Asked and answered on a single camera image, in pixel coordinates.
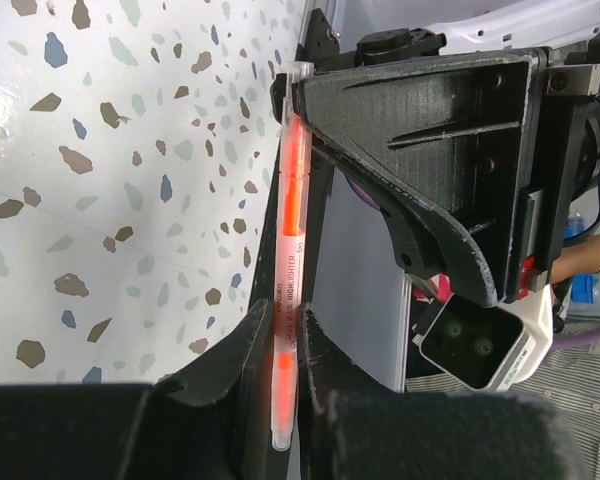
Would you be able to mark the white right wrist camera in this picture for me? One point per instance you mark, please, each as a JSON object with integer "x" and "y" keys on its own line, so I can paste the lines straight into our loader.
{"x": 487, "y": 349}

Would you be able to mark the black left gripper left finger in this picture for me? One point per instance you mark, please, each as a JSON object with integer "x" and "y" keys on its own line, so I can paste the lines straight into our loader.
{"x": 209, "y": 420}

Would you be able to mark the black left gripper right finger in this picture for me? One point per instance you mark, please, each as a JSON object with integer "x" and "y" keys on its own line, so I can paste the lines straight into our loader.
{"x": 353, "y": 427}

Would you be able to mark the orange pink pen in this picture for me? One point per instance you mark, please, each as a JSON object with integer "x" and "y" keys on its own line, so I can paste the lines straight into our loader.
{"x": 293, "y": 191}

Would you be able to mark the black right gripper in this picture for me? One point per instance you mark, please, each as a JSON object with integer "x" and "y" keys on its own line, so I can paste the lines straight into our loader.
{"x": 459, "y": 147}

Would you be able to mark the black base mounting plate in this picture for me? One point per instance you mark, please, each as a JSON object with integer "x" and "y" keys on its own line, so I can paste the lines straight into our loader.
{"x": 320, "y": 48}

